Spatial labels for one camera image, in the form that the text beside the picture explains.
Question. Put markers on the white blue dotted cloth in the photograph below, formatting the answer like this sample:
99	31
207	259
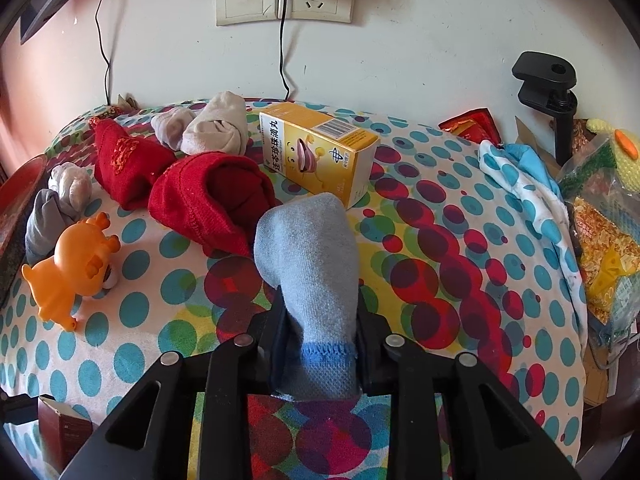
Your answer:
525	195

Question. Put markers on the small red wrapper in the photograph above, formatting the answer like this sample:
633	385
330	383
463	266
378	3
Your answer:
102	119

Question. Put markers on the red snack packet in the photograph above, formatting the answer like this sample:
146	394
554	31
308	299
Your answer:
470	125

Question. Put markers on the light blue sock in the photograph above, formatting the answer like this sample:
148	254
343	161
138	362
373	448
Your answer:
305	260

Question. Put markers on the dark red box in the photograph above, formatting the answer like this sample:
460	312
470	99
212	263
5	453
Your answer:
65	430

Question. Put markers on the yellow knitted toy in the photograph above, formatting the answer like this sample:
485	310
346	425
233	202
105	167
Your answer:
625	155

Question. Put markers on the yellow medicine box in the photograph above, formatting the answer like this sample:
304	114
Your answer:
310	145

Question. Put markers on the round red tray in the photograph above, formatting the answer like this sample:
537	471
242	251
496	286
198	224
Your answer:
15	220

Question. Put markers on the yellow patterned packet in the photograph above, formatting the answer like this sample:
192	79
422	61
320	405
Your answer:
600	240

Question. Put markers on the pale grey-blue sock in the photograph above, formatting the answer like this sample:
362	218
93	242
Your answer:
40	230

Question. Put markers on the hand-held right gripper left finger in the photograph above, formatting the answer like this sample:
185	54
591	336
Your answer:
272	345

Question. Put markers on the brown cardboard piece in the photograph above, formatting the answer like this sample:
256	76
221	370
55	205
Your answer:
530	140

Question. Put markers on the black clamp mount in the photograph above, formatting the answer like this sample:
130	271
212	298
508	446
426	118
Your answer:
542	72

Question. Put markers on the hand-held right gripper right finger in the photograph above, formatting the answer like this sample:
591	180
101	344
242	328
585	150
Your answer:
371	350

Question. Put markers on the red sock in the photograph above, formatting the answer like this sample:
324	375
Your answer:
120	160
200	200

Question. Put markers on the polka dot table cloth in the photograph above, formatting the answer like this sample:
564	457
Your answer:
450	210

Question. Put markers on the crumpled brown paper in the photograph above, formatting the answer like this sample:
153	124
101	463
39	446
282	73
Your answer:
127	101

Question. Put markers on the orange toy figure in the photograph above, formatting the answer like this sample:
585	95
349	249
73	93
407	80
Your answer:
75	265

